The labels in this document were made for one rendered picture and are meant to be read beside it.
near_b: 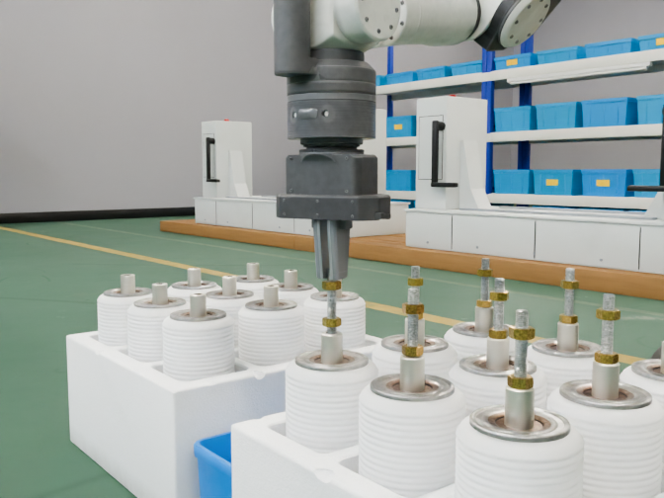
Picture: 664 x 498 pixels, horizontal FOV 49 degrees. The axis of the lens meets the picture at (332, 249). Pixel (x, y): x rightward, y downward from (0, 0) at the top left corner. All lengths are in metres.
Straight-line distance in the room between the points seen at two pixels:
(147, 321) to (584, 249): 2.18
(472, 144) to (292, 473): 3.00
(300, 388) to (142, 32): 6.83
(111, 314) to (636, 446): 0.80
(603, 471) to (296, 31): 0.46
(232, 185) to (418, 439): 4.58
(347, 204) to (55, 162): 6.37
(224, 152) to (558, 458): 4.73
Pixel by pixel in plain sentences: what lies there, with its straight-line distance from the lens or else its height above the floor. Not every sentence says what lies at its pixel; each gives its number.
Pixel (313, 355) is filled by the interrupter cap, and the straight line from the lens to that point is 0.77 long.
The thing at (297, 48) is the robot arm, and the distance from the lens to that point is 0.68.
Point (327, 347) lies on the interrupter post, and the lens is 0.74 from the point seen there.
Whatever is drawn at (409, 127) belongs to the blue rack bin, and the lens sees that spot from 7.29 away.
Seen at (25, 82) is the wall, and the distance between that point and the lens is 6.97.
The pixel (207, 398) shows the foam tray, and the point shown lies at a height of 0.16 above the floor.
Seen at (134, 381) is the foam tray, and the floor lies 0.17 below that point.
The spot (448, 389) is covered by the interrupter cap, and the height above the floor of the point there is 0.25.
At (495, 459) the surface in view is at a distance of 0.56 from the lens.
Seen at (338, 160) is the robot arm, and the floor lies 0.46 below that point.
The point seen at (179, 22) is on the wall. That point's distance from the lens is 7.65.
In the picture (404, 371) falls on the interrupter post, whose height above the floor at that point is 0.27.
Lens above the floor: 0.44
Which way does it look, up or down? 6 degrees down
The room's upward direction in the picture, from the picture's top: straight up
